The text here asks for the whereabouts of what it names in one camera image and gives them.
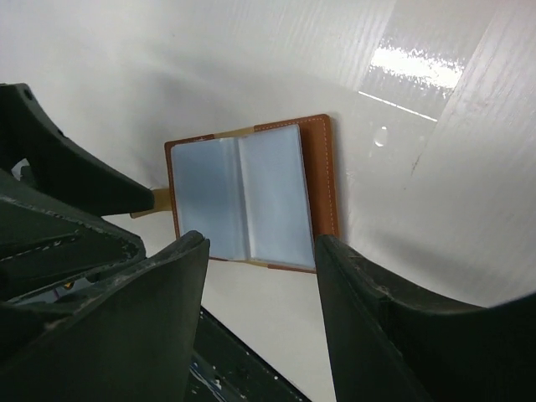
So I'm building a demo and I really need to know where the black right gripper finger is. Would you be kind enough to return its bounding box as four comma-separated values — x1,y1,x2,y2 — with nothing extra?
315,234,535,401

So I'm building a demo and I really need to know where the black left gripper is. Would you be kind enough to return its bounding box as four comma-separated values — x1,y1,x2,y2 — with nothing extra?
1,83,210,401

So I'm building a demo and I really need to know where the brown leather card holder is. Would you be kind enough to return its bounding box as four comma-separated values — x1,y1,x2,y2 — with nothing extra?
152,114,340,273

